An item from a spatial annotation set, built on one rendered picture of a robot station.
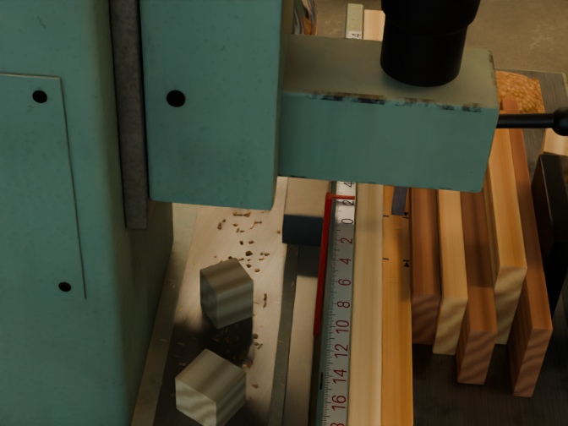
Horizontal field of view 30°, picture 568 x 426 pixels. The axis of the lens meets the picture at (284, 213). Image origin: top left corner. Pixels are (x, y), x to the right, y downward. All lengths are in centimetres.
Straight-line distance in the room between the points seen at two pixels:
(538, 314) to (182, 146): 24
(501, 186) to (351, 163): 12
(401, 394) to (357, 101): 18
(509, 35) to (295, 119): 220
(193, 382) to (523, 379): 24
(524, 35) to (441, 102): 220
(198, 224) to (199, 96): 35
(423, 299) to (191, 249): 29
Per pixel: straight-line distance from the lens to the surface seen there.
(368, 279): 71
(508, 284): 71
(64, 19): 56
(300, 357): 83
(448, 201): 77
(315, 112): 67
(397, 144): 68
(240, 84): 62
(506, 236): 72
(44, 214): 65
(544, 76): 102
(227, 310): 86
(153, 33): 60
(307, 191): 92
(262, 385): 83
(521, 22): 291
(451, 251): 73
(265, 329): 87
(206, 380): 79
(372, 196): 77
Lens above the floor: 145
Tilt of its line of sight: 41 degrees down
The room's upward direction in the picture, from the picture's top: 3 degrees clockwise
